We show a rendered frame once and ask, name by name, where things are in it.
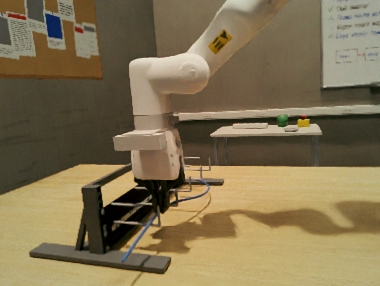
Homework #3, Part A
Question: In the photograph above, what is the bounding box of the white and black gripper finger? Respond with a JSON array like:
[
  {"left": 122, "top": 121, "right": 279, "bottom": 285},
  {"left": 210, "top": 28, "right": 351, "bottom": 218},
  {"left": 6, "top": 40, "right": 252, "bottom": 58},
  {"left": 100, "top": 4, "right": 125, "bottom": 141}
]
[
  {"left": 159, "top": 166, "right": 185, "bottom": 214},
  {"left": 134, "top": 177, "right": 161, "bottom": 213}
]

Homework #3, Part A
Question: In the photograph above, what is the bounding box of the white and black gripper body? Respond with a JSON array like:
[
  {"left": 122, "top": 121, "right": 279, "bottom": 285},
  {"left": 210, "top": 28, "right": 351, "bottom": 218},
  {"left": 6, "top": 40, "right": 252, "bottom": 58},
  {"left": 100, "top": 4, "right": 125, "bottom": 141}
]
[{"left": 131, "top": 126, "right": 185, "bottom": 180}]

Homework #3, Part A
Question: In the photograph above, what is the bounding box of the blue cable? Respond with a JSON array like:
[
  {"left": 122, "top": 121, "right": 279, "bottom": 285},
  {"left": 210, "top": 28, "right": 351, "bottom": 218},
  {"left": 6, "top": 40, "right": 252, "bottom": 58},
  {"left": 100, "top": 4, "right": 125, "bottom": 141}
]
[{"left": 121, "top": 180, "right": 210, "bottom": 263}]

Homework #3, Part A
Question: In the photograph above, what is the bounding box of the grey free-standing rack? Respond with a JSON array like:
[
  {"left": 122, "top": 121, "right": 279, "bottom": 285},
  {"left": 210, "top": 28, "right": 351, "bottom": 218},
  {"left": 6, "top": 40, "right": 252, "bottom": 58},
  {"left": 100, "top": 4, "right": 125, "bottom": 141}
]
[{"left": 29, "top": 158, "right": 224, "bottom": 274}]

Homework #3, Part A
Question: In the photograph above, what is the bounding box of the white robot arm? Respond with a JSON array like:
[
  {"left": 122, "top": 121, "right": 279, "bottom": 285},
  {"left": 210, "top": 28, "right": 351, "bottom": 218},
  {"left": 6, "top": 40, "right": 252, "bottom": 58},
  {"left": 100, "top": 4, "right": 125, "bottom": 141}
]
[{"left": 113, "top": 0, "right": 290, "bottom": 151}]

